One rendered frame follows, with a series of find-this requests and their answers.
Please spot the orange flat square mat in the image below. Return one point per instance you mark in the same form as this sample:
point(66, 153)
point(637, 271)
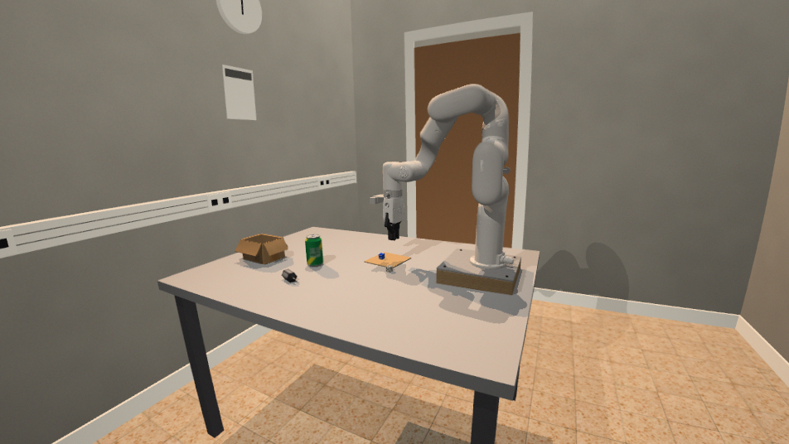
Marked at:
point(390, 259)

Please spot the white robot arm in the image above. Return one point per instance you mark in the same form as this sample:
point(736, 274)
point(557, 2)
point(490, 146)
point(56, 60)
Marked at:
point(489, 187)

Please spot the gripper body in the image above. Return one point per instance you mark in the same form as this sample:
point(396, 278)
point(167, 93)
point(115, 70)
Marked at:
point(395, 207)

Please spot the green drink can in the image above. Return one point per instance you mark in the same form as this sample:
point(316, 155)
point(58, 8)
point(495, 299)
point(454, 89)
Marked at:
point(313, 244)

